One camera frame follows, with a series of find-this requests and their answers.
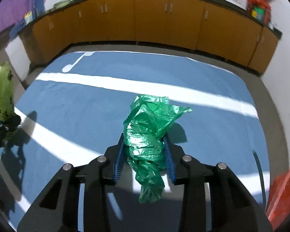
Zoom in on blue white-striped cloth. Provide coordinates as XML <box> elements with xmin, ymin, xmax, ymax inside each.
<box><xmin>0</xmin><ymin>51</ymin><xmax>267</xmax><ymax>232</ymax></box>

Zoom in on blue hanging cloth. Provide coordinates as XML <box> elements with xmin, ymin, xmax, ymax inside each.
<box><xmin>10</xmin><ymin>0</ymin><xmax>46</xmax><ymax>39</ymax></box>

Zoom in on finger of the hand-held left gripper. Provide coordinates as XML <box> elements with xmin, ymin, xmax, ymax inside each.
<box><xmin>1</xmin><ymin>115</ymin><xmax>21</xmax><ymax>136</ymax></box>

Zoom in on yellow base cabinets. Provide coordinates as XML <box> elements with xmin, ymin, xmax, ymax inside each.
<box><xmin>31</xmin><ymin>0</ymin><xmax>279</xmax><ymax>75</ymax></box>

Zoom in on red plastic bag of groceries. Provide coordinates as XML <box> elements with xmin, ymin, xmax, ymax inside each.
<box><xmin>246</xmin><ymin>0</ymin><xmax>272</xmax><ymax>23</ymax></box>

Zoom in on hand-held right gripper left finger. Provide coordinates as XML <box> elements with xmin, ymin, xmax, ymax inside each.
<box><xmin>17</xmin><ymin>133</ymin><xmax>125</xmax><ymax>232</ymax></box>

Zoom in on purple hanging cloth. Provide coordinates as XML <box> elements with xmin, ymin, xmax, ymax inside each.
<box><xmin>0</xmin><ymin>0</ymin><xmax>44</xmax><ymax>41</ymax></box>

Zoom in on green box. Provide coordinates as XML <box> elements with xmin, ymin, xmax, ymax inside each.
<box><xmin>251</xmin><ymin>5</ymin><xmax>265</xmax><ymax>21</ymax></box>

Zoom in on green leafy vegetables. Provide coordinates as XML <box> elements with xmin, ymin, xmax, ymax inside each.
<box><xmin>53</xmin><ymin>0</ymin><xmax>71</xmax><ymax>9</ymax></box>

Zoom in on light green printed plastic bag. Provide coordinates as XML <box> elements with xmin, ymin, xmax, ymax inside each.
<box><xmin>0</xmin><ymin>61</ymin><xmax>16</xmax><ymax>143</ymax></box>

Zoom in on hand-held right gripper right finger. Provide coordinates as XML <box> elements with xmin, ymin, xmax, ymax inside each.
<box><xmin>163</xmin><ymin>136</ymin><xmax>273</xmax><ymax>232</ymax></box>

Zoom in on red plastic basin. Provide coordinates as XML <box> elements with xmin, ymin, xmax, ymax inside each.
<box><xmin>264</xmin><ymin>168</ymin><xmax>290</xmax><ymax>230</ymax></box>

